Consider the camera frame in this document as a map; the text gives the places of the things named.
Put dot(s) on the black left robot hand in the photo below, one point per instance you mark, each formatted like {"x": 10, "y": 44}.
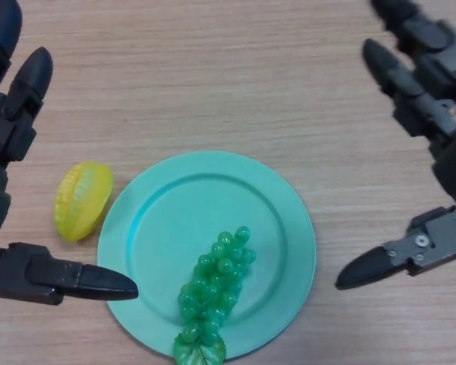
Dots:
{"x": 4, "y": 114}

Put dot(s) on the green grapes bunch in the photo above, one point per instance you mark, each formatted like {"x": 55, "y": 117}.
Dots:
{"x": 213, "y": 277}

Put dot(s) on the green round plate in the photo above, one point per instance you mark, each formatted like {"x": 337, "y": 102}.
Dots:
{"x": 167, "y": 243}

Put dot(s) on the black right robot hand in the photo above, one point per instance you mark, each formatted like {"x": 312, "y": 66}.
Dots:
{"x": 433, "y": 95}

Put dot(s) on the yellow starfruit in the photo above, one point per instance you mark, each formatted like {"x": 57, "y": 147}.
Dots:
{"x": 81, "y": 203}

